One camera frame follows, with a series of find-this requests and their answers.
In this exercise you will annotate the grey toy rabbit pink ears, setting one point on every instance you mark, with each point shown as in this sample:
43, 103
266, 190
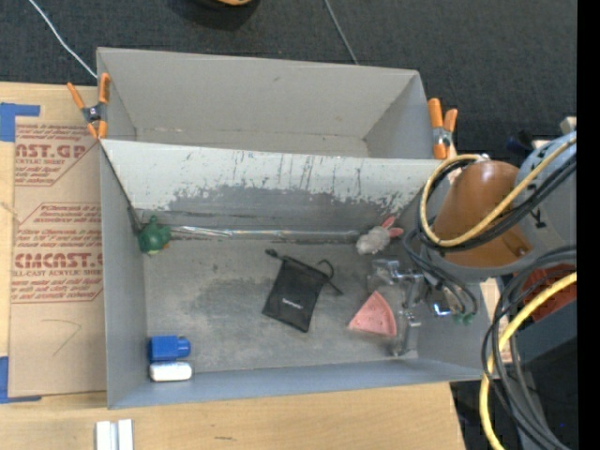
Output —
374, 241

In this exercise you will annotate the blue block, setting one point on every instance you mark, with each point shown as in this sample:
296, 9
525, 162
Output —
168, 348

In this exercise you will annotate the white block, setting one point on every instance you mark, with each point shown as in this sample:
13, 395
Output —
170, 371

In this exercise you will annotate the brown cardboard board red print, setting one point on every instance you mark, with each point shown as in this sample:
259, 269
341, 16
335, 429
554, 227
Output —
56, 335

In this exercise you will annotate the green toy animal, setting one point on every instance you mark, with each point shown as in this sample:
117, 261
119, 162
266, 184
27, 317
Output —
153, 238

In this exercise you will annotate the grey metal bin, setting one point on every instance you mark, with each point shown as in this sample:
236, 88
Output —
225, 289

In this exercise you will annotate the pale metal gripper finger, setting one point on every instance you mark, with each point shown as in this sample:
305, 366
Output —
393, 271
409, 333

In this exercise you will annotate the pink triangular slice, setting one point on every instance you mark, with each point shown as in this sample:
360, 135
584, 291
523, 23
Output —
375, 318

